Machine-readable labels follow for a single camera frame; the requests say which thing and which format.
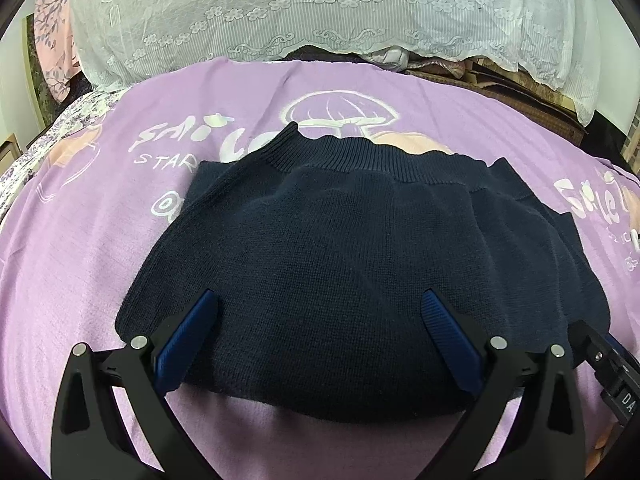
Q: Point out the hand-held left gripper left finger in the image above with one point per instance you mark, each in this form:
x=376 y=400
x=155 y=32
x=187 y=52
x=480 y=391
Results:
x=187 y=340

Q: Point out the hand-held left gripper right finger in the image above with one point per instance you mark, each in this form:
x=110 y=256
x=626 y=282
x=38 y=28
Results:
x=450 y=340

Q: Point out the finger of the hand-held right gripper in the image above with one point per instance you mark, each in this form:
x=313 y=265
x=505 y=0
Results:
x=595 y=355

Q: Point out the navy knit cardigan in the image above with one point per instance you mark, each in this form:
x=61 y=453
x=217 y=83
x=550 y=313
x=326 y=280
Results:
x=340 y=270

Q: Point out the purple printed blanket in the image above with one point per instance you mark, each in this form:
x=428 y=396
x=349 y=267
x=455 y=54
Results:
x=100 y=260

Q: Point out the floral bedsheet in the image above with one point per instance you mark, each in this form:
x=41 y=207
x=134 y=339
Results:
x=65 y=120

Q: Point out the dark green panel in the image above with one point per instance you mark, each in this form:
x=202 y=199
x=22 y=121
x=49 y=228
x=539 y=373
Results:
x=35 y=65

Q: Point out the pink floral cloth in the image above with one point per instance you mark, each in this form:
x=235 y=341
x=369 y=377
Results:
x=52 y=35

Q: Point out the white lace cloth cover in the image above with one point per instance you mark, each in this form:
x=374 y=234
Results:
x=300 y=5

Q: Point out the wooden furniture frame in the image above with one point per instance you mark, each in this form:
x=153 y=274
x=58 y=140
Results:
x=7 y=152

